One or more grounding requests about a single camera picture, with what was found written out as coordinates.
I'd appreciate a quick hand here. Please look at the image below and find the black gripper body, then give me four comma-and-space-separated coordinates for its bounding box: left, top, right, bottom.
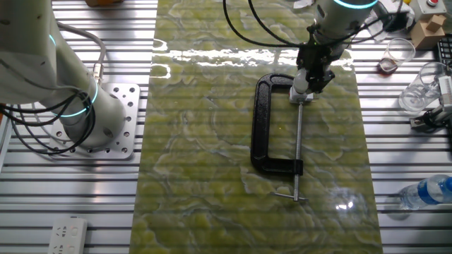
296, 41, 335, 73

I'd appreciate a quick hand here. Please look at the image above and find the black C-clamp with steel screw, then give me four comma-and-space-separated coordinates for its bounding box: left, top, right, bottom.
250, 73, 309, 204

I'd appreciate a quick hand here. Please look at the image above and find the crumpled white tissue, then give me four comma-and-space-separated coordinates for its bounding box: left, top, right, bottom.
292, 0, 315, 10

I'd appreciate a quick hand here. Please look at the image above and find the small glass beaker dark liquid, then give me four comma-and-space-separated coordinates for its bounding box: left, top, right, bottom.
378, 37, 417, 75

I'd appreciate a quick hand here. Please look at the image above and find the clear plastic cup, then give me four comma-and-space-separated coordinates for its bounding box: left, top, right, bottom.
398, 62, 448, 116

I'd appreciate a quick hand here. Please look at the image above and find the large wooden block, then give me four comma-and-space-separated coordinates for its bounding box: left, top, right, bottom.
411, 21, 446, 50

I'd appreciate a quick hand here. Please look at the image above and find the grey box red button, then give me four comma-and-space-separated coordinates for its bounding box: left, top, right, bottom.
412, 0, 443, 21

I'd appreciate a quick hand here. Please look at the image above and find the small wooden block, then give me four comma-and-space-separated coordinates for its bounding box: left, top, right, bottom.
425, 13, 448, 32

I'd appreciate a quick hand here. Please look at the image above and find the green marble pattern mat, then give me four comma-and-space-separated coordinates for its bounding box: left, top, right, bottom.
129, 0, 384, 254

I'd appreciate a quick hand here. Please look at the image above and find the black keyboard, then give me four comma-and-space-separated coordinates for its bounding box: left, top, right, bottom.
436, 37, 452, 70

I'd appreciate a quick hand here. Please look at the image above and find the blue label water bottle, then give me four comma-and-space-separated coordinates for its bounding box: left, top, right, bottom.
398, 174, 452, 212

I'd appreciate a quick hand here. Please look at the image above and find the white power strip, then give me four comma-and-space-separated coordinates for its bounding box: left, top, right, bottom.
47, 217, 88, 254

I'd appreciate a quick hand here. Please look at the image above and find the black cable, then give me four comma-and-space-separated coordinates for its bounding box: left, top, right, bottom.
222, 0, 302, 48
0, 90, 97, 157
247, 0, 302, 46

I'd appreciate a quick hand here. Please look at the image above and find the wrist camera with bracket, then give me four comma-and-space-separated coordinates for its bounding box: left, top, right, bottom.
363, 3, 416, 40

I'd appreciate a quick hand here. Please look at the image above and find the camera clamp mount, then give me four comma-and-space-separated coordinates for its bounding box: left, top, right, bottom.
409, 104, 452, 132

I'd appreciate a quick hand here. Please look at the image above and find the silver depth camera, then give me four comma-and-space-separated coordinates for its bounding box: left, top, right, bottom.
437, 74, 452, 114

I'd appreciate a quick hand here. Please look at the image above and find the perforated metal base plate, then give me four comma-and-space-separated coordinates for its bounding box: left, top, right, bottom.
47, 83, 141, 160

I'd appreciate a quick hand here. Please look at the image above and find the thick grey cable metal connector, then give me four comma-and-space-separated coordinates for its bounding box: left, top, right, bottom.
58, 23, 107, 85

